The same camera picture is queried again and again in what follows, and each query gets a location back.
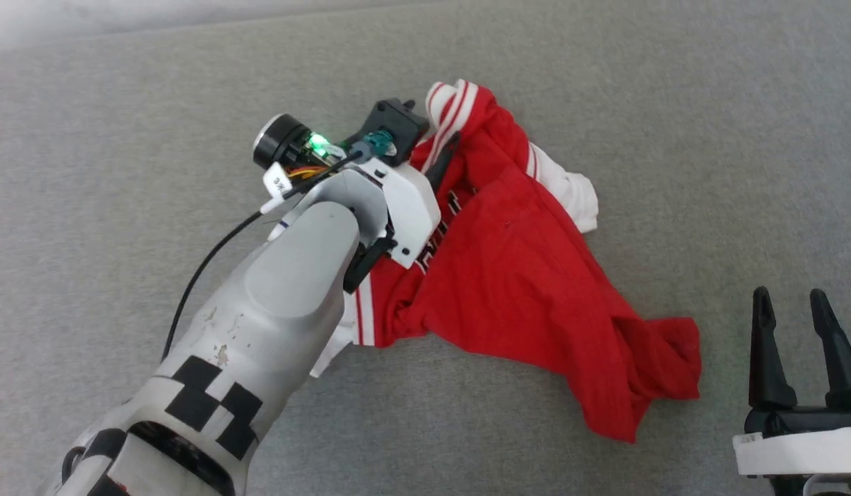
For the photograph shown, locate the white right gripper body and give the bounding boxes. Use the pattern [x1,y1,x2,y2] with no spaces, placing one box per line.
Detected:
[733,406,851,496]

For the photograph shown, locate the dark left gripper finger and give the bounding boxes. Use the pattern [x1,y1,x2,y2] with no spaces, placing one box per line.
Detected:
[425,132,462,194]

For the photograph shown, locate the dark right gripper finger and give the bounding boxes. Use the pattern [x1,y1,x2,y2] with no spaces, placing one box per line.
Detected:
[810,289,851,409]
[748,287,798,411]

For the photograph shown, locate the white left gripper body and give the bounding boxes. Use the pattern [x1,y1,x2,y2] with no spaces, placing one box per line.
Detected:
[342,157,442,293]

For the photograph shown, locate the red and white basketball jersey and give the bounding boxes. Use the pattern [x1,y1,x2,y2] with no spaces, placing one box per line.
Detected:
[308,79,702,444]

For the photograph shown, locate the black round left gripper motor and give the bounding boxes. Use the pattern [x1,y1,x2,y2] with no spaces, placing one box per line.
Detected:
[253,114,317,171]

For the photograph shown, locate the grey fabric sofa cushion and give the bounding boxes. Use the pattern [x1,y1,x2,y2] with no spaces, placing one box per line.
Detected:
[0,0,851,496]

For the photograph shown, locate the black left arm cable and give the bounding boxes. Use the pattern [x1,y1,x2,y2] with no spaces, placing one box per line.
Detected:
[162,131,399,362]

